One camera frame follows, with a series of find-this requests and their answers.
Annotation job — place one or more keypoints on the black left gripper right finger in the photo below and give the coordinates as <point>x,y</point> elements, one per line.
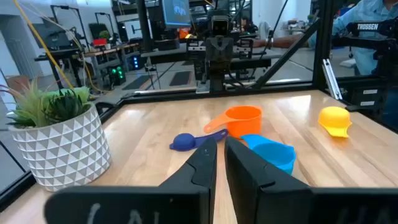
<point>258,193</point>

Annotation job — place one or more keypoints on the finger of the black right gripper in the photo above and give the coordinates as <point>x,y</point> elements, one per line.
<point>244,49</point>
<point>196,49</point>

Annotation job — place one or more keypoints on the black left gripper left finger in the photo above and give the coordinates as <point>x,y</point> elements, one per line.
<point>192,199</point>

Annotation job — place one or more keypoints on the light blue plastic measuring cup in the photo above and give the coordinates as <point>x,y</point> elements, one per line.
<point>273,154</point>

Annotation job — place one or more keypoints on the orange plastic measuring cup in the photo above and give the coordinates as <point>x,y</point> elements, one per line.
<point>242,121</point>

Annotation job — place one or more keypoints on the yellow plastic measuring cup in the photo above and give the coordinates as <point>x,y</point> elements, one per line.
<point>334,121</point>

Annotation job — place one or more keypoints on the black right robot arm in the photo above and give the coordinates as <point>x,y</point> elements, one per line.
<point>217,84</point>

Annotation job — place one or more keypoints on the small purple measuring cup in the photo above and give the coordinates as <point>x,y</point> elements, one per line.
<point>186,142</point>

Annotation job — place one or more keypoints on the person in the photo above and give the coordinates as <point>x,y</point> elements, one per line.
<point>247,25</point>
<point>363,12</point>

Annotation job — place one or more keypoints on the computer monitor with blue screen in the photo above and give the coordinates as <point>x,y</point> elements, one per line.
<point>175,12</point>

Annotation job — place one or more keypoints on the computer with green lights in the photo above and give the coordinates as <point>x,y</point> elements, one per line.
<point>117,74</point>

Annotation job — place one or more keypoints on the wooden background desk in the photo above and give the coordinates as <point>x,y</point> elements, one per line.
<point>102,51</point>

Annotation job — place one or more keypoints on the black box with white labels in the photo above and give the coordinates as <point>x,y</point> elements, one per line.
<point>367,96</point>

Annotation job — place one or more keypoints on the succulent in white geometric pot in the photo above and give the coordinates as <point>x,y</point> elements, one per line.
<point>62,149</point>

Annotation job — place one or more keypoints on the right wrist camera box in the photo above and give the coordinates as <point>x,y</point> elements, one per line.
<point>220,26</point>

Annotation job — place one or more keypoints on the silver metal bracket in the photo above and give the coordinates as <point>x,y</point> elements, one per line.
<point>331,79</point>

